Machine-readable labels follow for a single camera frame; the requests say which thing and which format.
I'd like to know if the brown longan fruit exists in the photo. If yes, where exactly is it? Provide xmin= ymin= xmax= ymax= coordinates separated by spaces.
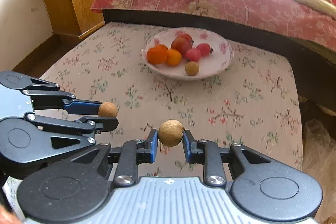
xmin=98 ymin=102 xmax=118 ymax=118
xmin=158 ymin=119 xmax=184 ymax=147
xmin=185 ymin=61 xmax=199 ymax=76

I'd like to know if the orange mandarin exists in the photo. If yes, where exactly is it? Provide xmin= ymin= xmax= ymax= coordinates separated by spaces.
xmin=146 ymin=47 xmax=167 ymax=65

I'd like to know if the red cherry tomato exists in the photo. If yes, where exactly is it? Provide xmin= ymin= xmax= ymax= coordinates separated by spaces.
xmin=184 ymin=48 xmax=202 ymax=62
xmin=196 ymin=43 xmax=213 ymax=57

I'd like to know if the floral tablecloth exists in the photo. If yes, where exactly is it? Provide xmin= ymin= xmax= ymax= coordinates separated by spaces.
xmin=2 ymin=21 xmax=304 ymax=214

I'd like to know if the small orange on plate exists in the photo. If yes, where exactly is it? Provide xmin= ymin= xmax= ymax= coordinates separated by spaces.
xmin=155 ymin=44 xmax=168 ymax=51

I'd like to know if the front orange on plate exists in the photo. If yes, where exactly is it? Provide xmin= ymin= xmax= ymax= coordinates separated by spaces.
xmin=165 ymin=49 xmax=182 ymax=67

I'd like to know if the white floral plate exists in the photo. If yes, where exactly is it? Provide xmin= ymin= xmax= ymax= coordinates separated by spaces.
xmin=142 ymin=28 xmax=234 ymax=81

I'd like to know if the large red tomato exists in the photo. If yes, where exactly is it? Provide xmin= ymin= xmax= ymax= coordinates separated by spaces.
xmin=171 ymin=36 xmax=193 ymax=57

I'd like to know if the plastic bag on floor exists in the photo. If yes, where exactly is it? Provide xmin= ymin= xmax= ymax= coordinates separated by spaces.
xmin=303 ymin=120 xmax=335 ymax=223

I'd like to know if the small red tomato behind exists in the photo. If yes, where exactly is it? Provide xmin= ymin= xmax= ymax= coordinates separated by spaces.
xmin=181 ymin=34 xmax=194 ymax=44

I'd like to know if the pink floral bed sheet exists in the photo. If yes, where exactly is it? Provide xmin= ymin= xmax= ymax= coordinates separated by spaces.
xmin=90 ymin=0 xmax=336 ymax=53

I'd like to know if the dark bed frame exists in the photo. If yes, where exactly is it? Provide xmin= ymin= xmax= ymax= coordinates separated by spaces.
xmin=102 ymin=10 xmax=336 ymax=111

